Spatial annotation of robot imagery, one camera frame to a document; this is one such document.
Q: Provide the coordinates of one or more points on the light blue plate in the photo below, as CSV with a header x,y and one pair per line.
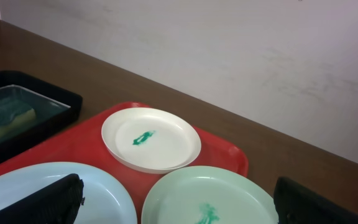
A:
x,y
106,200

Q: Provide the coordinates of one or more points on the black water tray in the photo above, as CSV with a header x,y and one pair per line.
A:
x,y
55,109

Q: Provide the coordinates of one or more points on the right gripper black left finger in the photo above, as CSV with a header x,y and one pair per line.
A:
x,y
58,202

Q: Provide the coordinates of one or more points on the green yellow sponge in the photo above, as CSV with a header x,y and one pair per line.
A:
x,y
14,114

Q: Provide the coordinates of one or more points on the white plate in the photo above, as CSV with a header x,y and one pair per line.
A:
x,y
150,140

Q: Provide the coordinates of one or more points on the light green plate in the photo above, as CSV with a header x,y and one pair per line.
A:
x,y
207,195

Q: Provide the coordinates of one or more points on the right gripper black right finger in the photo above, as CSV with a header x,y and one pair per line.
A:
x,y
295,204

